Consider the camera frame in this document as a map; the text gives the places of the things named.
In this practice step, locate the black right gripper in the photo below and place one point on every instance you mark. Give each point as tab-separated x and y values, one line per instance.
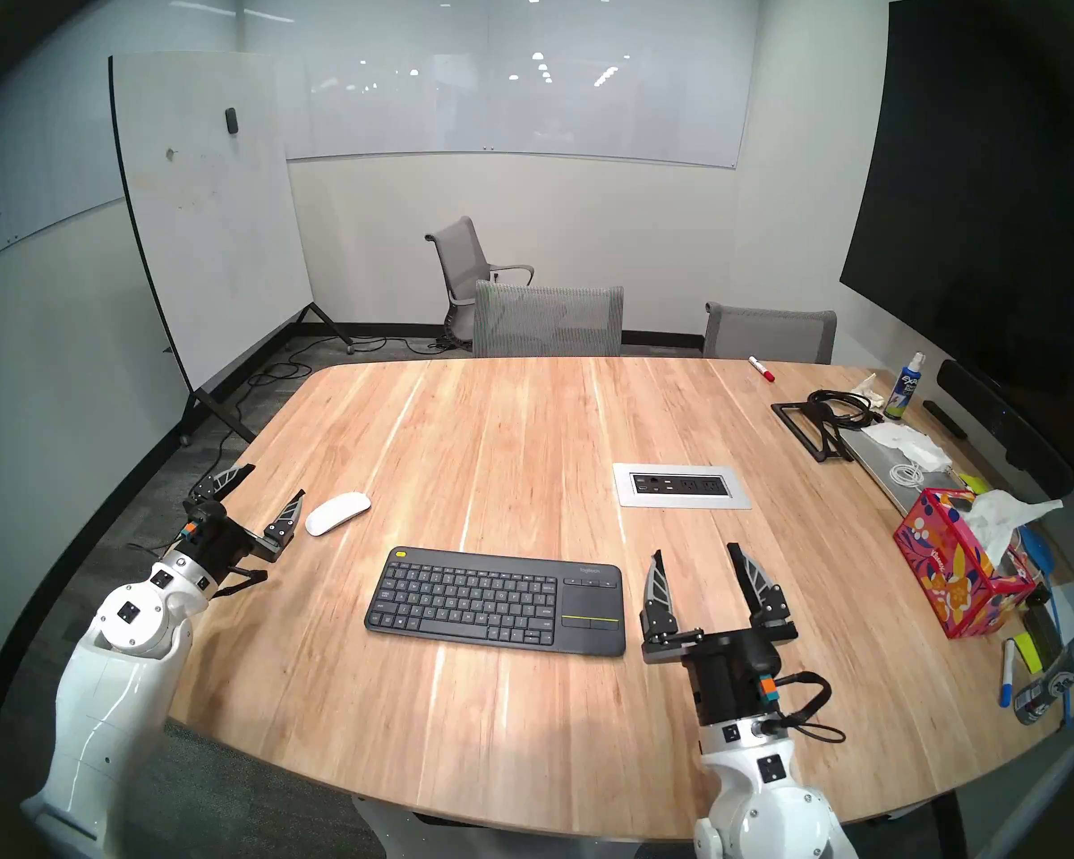
725	687

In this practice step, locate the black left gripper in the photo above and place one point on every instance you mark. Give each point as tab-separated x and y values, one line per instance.
233	548

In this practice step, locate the white computer mouse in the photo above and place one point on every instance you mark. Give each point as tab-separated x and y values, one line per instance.
336	514

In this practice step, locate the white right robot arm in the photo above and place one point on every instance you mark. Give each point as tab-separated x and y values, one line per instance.
761	812

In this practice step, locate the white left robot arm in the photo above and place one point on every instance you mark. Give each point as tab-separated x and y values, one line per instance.
107	687

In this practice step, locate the silver table power outlet panel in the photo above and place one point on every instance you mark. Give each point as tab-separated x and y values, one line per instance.
680	486

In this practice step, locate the black laptop stand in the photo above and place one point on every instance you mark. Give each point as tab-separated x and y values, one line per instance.
789	425

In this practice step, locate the silver closed laptop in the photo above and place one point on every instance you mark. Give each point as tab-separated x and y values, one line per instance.
882	472

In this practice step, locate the red capped whiteboard marker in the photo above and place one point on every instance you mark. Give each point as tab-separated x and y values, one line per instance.
762	369

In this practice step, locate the colourful floral tissue box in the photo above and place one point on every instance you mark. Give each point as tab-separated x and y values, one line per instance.
949	571

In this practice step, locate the crumpled white cloth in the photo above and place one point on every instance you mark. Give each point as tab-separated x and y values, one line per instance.
904	441

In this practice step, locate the small crumpled white paper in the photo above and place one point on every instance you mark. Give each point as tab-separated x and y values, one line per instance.
868	386

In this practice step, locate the gray mesh office chair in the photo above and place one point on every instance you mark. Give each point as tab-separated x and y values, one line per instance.
770	335
546	322

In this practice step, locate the mobile whiteboard on black stand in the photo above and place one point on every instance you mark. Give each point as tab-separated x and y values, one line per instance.
206	231

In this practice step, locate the whiteboard cleaner spray bottle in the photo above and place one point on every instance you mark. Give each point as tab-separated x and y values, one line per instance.
902	392

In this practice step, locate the yellow green sticky note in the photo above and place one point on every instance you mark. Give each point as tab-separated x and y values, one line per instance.
973	483

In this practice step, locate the white tissue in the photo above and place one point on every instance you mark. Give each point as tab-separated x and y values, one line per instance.
998	517

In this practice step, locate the blue marker pen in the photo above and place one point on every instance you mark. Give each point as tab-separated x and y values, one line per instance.
1007	678

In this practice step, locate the gray office chair with armrests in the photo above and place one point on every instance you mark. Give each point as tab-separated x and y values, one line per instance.
461	262

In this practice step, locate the blue plastic item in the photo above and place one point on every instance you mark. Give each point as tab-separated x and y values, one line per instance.
1035	553

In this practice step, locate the black video conference bar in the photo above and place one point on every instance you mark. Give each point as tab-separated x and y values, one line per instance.
1002	428

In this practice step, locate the dark gray bottle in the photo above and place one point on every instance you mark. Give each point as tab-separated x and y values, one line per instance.
1047	687

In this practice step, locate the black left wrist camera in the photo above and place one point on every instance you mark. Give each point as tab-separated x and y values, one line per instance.
204	515

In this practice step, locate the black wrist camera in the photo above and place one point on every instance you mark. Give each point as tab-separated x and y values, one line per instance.
204	515
759	660

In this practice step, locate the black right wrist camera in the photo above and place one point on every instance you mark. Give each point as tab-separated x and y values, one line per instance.
759	660

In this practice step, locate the white wall whiteboard with writing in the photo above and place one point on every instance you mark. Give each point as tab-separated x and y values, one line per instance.
27	159

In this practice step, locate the large black wall television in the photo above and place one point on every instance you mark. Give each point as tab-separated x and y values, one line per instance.
975	195

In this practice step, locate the large glass wall whiteboard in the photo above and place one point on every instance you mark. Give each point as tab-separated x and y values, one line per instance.
501	88

